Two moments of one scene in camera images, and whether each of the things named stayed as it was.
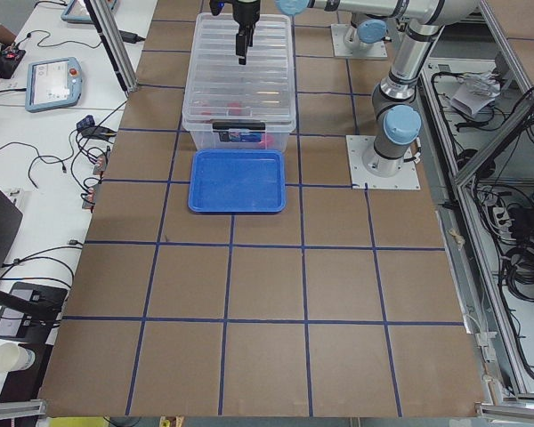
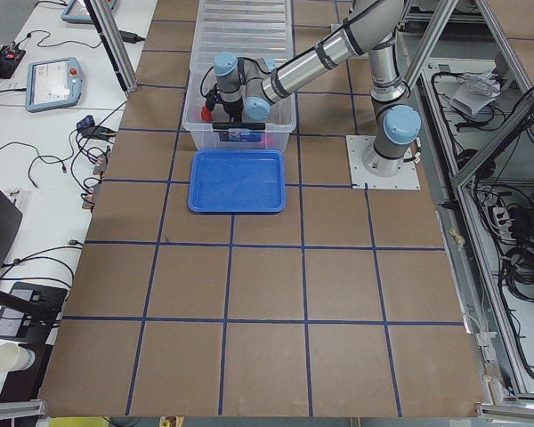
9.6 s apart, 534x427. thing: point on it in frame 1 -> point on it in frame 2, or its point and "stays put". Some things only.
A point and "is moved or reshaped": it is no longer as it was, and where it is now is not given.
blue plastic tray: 237,181 stays put
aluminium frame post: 114,45 stays put
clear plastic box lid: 219,89 is moved or reshaped
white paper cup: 9,357 stays put
